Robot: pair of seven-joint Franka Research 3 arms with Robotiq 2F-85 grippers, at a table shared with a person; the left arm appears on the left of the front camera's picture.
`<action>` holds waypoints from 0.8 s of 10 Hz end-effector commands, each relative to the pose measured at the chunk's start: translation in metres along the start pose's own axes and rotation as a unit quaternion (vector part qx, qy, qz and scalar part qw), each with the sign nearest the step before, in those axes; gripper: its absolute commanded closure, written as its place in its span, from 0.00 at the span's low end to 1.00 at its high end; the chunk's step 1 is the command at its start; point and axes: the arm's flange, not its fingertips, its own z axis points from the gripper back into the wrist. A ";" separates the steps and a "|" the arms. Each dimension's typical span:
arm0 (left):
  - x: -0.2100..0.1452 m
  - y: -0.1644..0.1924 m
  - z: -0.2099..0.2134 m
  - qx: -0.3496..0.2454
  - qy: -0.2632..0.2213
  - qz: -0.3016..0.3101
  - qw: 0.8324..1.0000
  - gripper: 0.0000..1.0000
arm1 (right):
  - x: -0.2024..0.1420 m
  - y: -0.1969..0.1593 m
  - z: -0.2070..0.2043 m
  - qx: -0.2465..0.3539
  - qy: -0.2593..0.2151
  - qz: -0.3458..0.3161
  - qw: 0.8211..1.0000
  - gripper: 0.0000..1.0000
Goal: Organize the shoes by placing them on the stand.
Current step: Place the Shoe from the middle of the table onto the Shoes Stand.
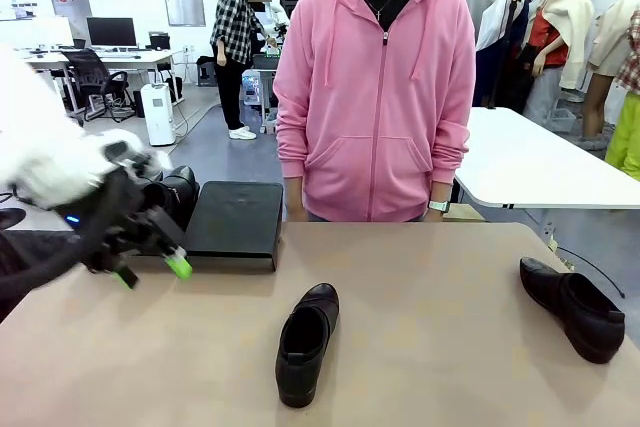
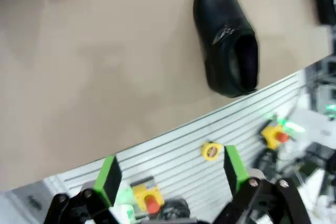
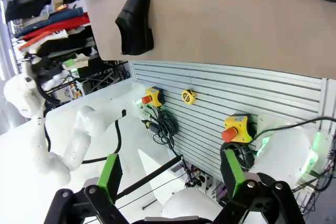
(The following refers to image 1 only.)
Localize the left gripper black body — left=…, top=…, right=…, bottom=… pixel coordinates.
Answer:
left=53, top=167, right=152, bottom=271

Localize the black leather shoe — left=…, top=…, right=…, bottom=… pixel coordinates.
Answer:
left=143, top=165, right=201, bottom=233
left=519, top=256, right=627, bottom=365
left=274, top=282, right=341, bottom=409

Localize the person's left forearm pink sleeve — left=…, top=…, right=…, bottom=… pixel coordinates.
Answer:
left=429, top=121, right=471, bottom=202

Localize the person's right forearm pink sleeve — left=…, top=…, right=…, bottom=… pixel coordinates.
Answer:
left=276, top=121, right=312, bottom=181

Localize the person's right hand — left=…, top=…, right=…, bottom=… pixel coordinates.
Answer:
left=284, top=177, right=308, bottom=224

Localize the black platform surface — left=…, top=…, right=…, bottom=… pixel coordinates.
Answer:
left=0, top=230, right=87, bottom=323

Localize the black round base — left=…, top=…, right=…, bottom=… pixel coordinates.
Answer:
left=0, top=206, right=27, bottom=231

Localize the white air purifier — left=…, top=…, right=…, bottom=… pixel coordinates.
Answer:
left=140, top=82, right=177, bottom=147

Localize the black office chair at desk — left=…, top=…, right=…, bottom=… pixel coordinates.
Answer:
left=67, top=49, right=136, bottom=123

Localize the long white office desk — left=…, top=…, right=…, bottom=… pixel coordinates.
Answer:
left=22, top=48, right=185, bottom=116

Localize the small grey stool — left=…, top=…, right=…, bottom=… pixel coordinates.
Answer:
left=196, top=60, right=219, bottom=88

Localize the black computer monitor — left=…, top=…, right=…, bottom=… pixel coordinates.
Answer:
left=86, top=16, right=138, bottom=48

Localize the plastic-wrapped bottle pack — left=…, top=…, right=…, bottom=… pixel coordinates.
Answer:
left=242, top=69, right=264, bottom=108

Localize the white display panel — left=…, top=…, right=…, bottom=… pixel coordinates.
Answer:
left=32, top=15, right=75, bottom=47

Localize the person in plaid shirt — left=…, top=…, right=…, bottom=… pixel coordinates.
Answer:
left=209, top=0, right=282, bottom=141

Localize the person in pink hoodie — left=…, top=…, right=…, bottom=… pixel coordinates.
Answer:
left=273, top=0, right=476, bottom=223

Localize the black t-shirt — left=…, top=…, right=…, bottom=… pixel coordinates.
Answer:
left=357, top=0, right=419, bottom=32

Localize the large white table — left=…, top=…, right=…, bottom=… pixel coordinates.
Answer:
left=452, top=106, right=640, bottom=211

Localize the mannequin white navy coat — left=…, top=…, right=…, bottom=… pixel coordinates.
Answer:
left=472, top=0, right=534, bottom=109

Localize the mannequin grey tank top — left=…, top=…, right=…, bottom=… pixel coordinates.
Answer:
left=459, top=0, right=497, bottom=48

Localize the grey plastic bin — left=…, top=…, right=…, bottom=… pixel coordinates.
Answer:
left=547, top=106, right=577, bottom=136

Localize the mannequin red top cream jacket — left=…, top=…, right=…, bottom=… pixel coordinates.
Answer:
left=519, top=0, right=596, bottom=118

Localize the mannequin bucket hat beige jacket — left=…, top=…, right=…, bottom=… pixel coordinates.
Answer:
left=582, top=0, right=640, bottom=148

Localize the grey wall cabinet red sign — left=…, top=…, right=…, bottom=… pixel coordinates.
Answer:
left=48, top=0, right=94, bottom=31

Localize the thin cross necklace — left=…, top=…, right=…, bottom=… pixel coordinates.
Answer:
left=358, top=0, right=402, bottom=21

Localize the thin black cable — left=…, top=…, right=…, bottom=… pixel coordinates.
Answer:
left=554, top=245, right=626, bottom=298

